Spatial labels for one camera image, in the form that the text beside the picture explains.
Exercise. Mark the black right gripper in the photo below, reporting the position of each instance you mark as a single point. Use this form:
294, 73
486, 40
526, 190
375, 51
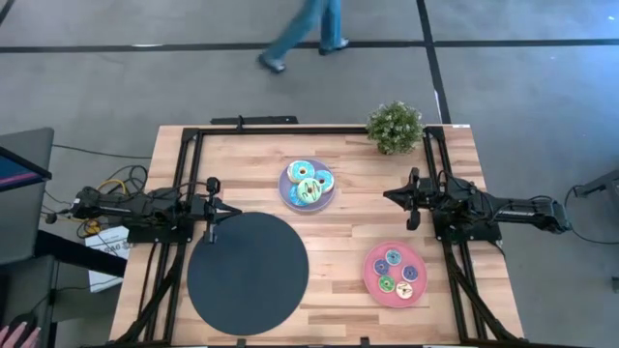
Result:
414, 198

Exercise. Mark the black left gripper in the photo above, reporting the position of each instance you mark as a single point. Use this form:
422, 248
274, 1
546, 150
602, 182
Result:
212, 208

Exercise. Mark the small teal frosted donut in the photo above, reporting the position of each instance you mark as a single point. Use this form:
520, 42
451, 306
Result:
389, 257

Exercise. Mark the large blue donut white drizzle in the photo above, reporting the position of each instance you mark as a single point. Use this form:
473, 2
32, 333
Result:
293, 197

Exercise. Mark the small purple frosted donut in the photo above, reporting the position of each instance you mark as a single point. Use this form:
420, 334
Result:
406, 274
377, 267

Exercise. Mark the large light blue donut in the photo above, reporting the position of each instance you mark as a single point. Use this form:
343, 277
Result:
329, 181

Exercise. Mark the large blue sprinkled donut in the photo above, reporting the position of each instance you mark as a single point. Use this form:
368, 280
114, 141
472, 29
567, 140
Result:
292, 173

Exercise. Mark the large green frosted donut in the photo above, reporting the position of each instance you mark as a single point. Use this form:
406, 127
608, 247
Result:
303, 191

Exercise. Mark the small green frosted donut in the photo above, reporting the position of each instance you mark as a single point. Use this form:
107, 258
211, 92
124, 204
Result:
382, 284

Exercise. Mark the small white chocolate drizzle donut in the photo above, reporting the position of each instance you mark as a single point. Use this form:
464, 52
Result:
400, 291

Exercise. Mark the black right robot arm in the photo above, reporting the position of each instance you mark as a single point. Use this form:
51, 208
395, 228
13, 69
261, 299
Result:
522, 212

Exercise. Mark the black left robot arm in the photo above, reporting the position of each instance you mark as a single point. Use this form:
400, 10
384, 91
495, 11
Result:
121, 209

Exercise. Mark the round dark woven placemat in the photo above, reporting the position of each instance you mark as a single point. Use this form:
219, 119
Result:
246, 275

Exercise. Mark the small potted green plant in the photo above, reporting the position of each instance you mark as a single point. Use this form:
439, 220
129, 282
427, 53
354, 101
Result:
394, 128

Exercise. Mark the purple round plate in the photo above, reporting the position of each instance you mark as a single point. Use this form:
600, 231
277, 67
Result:
325, 200

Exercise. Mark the black mounting bar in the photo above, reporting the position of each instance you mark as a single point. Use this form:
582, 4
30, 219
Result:
261, 120

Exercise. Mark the pink round plate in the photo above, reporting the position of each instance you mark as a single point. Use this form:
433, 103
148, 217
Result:
372, 295

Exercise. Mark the white cardboard box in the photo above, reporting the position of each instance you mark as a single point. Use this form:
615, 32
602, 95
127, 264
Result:
104, 280

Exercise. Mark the person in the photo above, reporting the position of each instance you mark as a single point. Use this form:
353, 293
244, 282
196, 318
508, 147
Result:
329, 19

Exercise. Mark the grey metal stand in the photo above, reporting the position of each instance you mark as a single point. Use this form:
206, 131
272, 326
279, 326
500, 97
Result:
599, 183

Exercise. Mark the dark framed computer screen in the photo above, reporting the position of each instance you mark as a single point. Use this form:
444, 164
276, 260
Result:
19, 171

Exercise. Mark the black computer mouse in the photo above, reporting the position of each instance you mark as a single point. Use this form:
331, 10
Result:
24, 320

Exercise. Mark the person's hand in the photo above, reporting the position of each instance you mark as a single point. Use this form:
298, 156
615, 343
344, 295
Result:
12, 337

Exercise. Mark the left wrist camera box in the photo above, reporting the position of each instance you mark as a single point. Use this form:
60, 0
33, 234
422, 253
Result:
198, 205

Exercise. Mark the black metal table frame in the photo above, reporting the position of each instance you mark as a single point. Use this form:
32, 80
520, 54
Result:
290, 130

